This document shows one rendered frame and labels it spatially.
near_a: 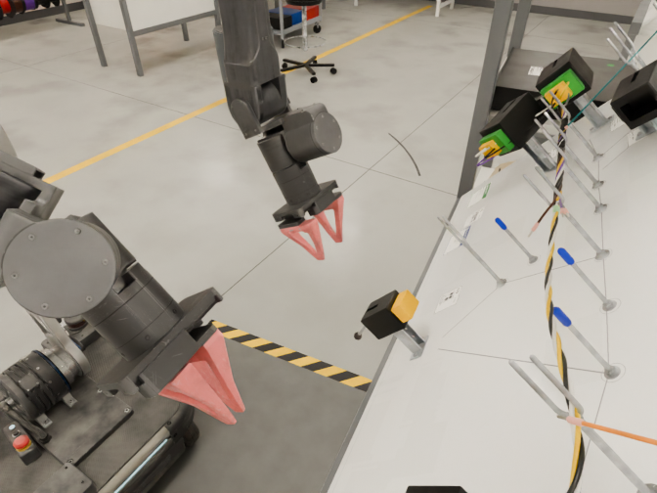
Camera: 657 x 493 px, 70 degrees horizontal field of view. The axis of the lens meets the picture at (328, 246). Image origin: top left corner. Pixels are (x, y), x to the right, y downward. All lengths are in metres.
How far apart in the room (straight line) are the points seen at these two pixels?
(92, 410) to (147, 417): 0.16
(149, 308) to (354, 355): 1.61
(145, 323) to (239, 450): 1.39
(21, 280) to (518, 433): 0.44
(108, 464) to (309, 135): 1.17
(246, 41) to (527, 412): 0.54
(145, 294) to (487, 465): 0.36
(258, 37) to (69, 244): 0.44
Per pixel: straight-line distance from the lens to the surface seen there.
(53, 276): 0.31
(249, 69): 0.67
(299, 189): 0.70
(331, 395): 1.83
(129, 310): 0.38
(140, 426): 1.59
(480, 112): 1.22
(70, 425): 1.65
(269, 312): 2.12
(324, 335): 2.01
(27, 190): 0.39
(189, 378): 0.38
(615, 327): 0.55
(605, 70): 1.48
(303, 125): 0.65
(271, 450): 1.73
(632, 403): 0.48
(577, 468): 0.35
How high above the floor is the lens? 1.52
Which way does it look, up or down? 38 degrees down
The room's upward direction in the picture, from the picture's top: straight up
